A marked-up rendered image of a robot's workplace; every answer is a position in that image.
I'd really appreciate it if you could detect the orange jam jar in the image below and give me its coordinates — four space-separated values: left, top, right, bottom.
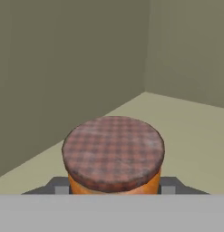
61 115 166 196

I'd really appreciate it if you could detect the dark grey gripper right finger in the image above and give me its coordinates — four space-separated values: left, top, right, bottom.
157 176 209 196

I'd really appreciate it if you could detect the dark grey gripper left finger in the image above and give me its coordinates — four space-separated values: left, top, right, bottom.
22 176 71 196

